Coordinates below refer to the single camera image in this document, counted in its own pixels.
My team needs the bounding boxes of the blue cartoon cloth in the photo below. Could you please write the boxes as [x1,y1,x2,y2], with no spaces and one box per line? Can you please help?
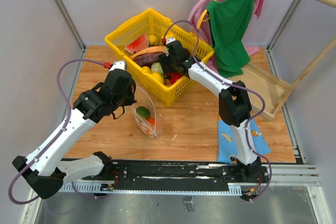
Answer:
[217,119,271,164]

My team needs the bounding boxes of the green shirt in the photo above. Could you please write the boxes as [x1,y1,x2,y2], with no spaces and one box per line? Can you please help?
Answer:
[206,0,255,78]

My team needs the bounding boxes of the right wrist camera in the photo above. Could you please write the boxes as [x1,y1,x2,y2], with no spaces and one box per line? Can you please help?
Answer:
[162,37,179,51]

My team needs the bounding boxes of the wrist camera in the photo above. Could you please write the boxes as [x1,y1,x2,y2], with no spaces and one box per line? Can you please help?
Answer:
[103,60,127,71]
[162,37,179,51]

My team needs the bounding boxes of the green mango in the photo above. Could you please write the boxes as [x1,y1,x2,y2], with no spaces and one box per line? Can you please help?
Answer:
[136,106,151,120]

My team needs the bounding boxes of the wooden clothes rack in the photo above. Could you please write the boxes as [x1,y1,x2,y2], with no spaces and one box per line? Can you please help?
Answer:
[244,0,335,124]

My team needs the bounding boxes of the yellow plastic basket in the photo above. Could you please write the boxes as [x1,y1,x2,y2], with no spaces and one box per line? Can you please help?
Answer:
[104,8,214,108]

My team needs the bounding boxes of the watermelon slice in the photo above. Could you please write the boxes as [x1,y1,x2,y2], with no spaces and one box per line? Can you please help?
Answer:
[125,34,149,54]

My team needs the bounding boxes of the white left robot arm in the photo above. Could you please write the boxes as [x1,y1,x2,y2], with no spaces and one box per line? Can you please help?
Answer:
[12,69,136,199]

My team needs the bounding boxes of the clear polka dot zip bag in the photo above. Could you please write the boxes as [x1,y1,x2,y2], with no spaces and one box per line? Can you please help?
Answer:
[131,87,162,138]

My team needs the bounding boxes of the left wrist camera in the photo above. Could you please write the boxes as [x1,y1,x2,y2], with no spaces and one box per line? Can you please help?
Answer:
[103,60,127,71]

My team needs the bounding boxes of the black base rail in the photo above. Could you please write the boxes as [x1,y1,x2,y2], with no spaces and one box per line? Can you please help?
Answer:
[83,159,269,193]

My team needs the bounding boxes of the pink garment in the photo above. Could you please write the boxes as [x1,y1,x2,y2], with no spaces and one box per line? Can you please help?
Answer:
[188,0,264,78]

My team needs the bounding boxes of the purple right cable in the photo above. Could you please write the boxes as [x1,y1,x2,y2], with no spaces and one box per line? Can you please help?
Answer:
[162,19,274,204]

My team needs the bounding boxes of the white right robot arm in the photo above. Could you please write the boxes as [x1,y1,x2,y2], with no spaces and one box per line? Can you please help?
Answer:
[160,38,261,182]

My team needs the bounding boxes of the yellow lemon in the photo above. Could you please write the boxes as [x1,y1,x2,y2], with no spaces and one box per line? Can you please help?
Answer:
[151,72,164,84]

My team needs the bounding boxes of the papaya half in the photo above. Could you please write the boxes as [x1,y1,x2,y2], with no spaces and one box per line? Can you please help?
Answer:
[129,46,166,60]

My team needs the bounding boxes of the pale green cabbage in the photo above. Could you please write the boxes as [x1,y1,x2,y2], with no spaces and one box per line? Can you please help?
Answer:
[151,62,163,74]

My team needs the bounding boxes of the orange persimmon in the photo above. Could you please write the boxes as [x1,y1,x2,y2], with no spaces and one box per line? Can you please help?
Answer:
[146,118,155,127]

